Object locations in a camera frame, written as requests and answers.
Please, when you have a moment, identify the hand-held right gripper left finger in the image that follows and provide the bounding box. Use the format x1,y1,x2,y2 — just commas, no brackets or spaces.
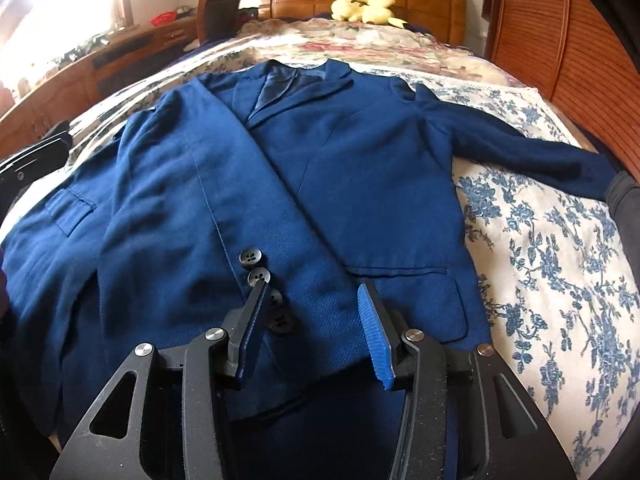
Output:
50,280,273,480

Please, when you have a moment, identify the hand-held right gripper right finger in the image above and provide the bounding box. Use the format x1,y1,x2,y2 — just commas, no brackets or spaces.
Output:
357,282,571,480

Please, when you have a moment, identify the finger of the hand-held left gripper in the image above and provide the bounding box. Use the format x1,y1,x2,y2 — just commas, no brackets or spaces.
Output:
0,130,71,198

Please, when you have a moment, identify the blue suit jacket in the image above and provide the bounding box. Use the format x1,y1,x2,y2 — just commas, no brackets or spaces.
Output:
0,59,618,480

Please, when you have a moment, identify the wooden desk cabinet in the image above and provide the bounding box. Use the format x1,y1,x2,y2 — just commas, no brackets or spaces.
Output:
0,17,201,146

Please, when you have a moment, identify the bright window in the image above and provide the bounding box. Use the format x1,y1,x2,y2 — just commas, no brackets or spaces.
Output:
0,0,133,81

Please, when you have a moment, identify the blue floral bed sheet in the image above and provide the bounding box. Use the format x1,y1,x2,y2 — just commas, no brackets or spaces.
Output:
60,45,636,480

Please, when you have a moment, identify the wooden chair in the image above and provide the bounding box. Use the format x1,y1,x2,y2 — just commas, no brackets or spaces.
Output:
196,0,244,43

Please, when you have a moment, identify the dark grey cloth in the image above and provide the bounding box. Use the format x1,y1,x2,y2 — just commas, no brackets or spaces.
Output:
604,170,640,281

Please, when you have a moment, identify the pink floral quilt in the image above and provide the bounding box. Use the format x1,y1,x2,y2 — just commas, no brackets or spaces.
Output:
235,17,496,81

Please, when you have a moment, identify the yellow plush toy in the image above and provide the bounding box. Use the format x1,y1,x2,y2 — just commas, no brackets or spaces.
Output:
330,0,408,28

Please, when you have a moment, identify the wooden bed headboard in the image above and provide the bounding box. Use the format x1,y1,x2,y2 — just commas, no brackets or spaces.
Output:
259,0,467,48

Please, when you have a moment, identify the wooden louvered wardrobe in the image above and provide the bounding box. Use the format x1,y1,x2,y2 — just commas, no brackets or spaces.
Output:
482,0,640,181

